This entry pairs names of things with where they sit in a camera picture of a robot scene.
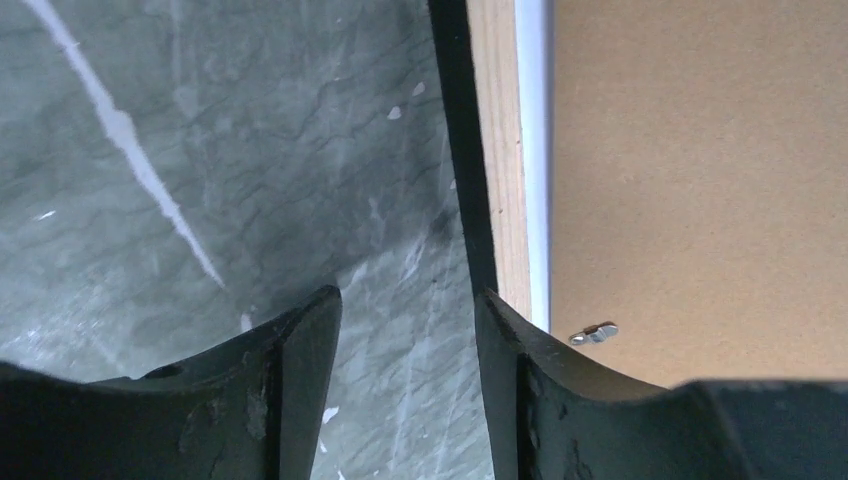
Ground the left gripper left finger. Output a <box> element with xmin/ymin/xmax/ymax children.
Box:
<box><xmin>1</xmin><ymin>286</ymin><xmax>342</xmax><ymax>479</ymax></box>

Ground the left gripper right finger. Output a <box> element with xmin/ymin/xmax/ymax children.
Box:
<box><xmin>475</xmin><ymin>291</ymin><xmax>847</xmax><ymax>479</ymax></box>

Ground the brown backing board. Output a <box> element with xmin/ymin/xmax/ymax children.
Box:
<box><xmin>551</xmin><ymin>0</ymin><xmax>847</xmax><ymax>386</ymax></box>

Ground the picture frame black and wood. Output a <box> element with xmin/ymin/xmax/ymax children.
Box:
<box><xmin>427</xmin><ymin>0</ymin><xmax>533</xmax><ymax>319</ymax></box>

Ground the landscape photo print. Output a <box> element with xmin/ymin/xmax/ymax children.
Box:
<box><xmin>515</xmin><ymin>0</ymin><xmax>554</xmax><ymax>332</ymax></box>

